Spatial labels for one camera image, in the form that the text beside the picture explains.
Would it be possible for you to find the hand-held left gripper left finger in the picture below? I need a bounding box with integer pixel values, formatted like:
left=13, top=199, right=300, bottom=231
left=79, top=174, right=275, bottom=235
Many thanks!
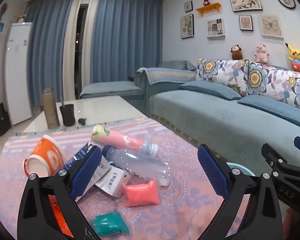
left=17, top=145, right=102, bottom=240

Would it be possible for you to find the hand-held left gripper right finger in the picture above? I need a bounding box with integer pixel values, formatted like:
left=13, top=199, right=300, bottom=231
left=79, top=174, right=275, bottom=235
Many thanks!
left=197, top=144, right=283, bottom=240

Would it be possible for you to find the blue white carton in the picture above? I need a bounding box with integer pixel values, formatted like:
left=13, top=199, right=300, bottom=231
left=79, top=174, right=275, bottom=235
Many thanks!
left=62, top=142, right=131, bottom=197

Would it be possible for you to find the light blue bin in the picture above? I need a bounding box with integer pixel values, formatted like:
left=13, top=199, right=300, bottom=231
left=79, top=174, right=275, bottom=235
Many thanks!
left=226, top=162, right=257, bottom=178

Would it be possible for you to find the pink plastic bottle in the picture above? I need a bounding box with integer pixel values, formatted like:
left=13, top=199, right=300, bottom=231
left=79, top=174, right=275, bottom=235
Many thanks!
left=91, top=124, right=158, bottom=159

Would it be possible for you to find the orange paper cup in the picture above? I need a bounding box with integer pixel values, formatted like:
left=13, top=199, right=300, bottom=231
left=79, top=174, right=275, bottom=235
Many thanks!
left=22, top=134, right=65, bottom=178

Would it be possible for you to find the blue cushion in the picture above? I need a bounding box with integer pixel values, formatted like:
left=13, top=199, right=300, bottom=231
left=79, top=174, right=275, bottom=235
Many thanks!
left=237, top=95, right=300, bottom=128
left=179, top=81, right=242, bottom=100

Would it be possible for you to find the pink patterned tablecloth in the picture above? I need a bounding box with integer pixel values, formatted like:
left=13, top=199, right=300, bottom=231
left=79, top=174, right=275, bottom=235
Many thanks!
left=0, top=119, right=250, bottom=240

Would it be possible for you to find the blue-grey sofa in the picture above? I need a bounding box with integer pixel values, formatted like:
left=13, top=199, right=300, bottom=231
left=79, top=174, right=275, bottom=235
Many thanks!
left=79, top=60, right=300, bottom=178

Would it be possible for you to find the clear plastic bottle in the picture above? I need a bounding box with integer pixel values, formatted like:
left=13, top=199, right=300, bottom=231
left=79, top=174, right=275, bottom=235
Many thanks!
left=101, top=145, right=177, bottom=187

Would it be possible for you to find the teal packet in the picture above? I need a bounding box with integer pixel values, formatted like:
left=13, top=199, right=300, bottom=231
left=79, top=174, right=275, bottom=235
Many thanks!
left=91, top=209, right=129, bottom=236

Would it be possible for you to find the pink packet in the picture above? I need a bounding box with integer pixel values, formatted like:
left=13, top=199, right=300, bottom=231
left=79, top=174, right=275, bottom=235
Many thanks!
left=123, top=179, right=160, bottom=207

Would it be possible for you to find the dark brown cup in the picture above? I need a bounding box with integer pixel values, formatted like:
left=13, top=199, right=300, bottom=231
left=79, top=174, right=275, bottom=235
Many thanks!
left=59, top=100, right=77, bottom=127

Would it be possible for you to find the tan thermos flask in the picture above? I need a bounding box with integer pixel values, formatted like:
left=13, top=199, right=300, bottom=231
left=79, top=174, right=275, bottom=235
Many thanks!
left=41, top=88, right=60, bottom=130

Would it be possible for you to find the floral sofa cover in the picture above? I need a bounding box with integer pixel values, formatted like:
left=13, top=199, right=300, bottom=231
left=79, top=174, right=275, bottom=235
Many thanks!
left=196, top=59, right=300, bottom=113

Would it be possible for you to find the yellow plush toy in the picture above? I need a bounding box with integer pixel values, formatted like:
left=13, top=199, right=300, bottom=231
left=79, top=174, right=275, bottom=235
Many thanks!
left=285, top=42, right=300, bottom=72

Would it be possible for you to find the pink pig plush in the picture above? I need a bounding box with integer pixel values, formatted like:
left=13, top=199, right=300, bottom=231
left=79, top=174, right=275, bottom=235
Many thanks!
left=254, top=43, right=270, bottom=64

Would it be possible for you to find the black guitar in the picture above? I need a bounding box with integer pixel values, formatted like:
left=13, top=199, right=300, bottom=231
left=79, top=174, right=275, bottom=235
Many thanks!
left=0, top=67, right=12, bottom=135

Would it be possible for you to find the blue armrest cover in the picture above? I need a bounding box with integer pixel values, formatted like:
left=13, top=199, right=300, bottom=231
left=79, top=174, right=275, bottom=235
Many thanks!
left=135, top=60, right=197, bottom=85

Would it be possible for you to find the brown monkey plush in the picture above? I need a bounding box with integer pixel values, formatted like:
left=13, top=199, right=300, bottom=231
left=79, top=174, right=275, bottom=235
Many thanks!
left=230, top=44, right=243, bottom=60

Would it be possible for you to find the white refrigerator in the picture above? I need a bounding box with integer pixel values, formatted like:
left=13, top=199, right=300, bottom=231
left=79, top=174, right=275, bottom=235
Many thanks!
left=5, top=22, right=33, bottom=126

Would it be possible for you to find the white sheer curtain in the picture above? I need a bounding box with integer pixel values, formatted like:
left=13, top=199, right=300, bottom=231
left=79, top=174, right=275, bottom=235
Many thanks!
left=85, top=0, right=100, bottom=43
left=62, top=0, right=80, bottom=100

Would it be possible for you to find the butterfly picture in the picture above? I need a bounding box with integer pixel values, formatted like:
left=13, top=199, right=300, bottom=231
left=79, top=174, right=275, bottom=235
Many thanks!
left=259, top=14, right=283, bottom=38

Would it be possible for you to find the blue curtain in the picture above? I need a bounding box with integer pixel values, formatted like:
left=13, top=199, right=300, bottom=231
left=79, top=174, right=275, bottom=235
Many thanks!
left=90, top=0, right=163, bottom=83
left=26, top=0, right=75, bottom=107

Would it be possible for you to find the white collage canvas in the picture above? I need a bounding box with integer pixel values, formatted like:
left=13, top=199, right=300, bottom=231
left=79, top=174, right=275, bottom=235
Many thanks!
left=207, top=18, right=225, bottom=38

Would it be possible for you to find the crown picture frame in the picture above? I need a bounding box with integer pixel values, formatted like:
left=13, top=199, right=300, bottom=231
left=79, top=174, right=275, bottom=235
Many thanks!
left=239, top=15, right=253, bottom=31

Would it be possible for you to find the tall black picture frame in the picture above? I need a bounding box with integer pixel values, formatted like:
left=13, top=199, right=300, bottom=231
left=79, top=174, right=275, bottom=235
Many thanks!
left=180, top=14, right=194, bottom=39

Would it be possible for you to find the round picture frame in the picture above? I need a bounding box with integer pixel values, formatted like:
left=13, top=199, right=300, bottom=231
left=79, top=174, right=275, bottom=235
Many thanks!
left=276, top=0, right=296, bottom=10

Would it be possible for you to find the orange wall shelf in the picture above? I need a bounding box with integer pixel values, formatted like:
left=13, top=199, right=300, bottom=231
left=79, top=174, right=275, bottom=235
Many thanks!
left=196, top=2, right=222, bottom=17

